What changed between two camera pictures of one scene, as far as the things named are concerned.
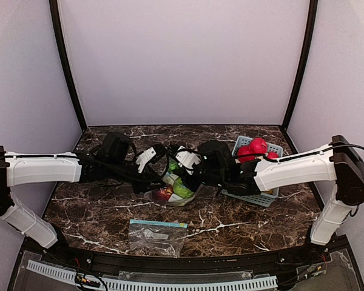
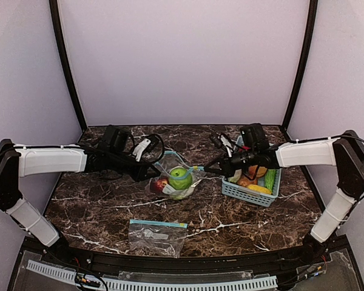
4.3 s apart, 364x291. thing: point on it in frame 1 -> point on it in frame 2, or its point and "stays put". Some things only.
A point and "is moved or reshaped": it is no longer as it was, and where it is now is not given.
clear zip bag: x=173 y=191 is moved or reshaped
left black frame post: x=55 y=16 stays put
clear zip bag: x=155 y=237 stays put
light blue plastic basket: x=265 y=198 stays put
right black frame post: x=311 y=23 stays put
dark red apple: x=164 y=193 is moved or reshaped
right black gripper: x=188 y=180 -> x=225 y=165
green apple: x=180 y=190 -> x=180 y=178
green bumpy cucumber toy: x=172 y=166 is moved or reshaped
